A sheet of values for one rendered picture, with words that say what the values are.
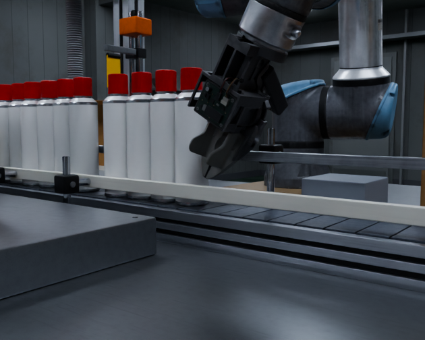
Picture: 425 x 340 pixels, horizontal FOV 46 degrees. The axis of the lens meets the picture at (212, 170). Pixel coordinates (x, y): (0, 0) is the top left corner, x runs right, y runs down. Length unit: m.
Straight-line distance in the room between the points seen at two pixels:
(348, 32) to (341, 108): 0.15
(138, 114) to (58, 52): 5.96
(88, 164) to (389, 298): 0.58
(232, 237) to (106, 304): 0.22
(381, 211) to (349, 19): 0.57
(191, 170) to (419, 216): 0.33
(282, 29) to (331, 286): 0.31
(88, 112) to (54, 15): 5.90
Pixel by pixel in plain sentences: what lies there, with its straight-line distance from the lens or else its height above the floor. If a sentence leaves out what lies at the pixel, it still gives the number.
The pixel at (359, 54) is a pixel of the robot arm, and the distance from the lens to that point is 1.06.
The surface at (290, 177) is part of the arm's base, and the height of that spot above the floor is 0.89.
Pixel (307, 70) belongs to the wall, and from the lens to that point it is 9.40.
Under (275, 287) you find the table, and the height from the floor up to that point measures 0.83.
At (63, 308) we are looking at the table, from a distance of 0.50.
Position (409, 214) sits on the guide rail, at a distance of 0.56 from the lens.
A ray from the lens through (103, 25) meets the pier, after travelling 6.91.
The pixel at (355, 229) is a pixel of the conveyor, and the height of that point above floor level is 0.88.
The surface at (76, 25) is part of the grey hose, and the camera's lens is 1.12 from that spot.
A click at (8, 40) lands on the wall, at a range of 6.42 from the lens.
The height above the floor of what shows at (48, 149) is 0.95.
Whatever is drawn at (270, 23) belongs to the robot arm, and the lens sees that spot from 0.63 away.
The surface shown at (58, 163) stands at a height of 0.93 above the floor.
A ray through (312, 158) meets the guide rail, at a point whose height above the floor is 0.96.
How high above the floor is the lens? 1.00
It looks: 5 degrees down
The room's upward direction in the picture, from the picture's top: straight up
